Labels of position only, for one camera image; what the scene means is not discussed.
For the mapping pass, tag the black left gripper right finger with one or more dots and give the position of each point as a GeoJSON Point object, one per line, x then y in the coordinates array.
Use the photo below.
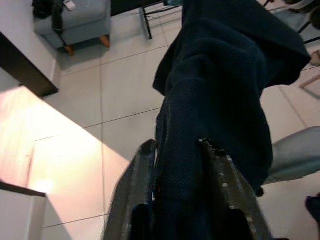
{"type": "Point", "coordinates": [232, 190]}

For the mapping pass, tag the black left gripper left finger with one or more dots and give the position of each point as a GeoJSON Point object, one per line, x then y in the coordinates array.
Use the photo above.
{"type": "Point", "coordinates": [135, 180]}

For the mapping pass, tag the plain navy garment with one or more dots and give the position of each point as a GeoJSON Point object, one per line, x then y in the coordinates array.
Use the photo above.
{"type": "Point", "coordinates": [215, 87]}

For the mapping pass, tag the white cabinet with dark top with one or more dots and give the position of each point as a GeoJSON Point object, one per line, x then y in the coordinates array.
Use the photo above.
{"type": "Point", "coordinates": [17, 217]}

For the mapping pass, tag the grey ottoman with wooden legs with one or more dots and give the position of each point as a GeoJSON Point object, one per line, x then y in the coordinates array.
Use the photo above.
{"type": "Point", "coordinates": [82, 25]}

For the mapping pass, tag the small white remote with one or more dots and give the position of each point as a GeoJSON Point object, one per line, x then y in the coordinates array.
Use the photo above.
{"type": "Point", "coordinates": [69, 4]}

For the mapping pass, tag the black metal chair frame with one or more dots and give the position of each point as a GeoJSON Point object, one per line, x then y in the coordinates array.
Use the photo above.
{"type": "Point", "coordinates": [147, 22]}

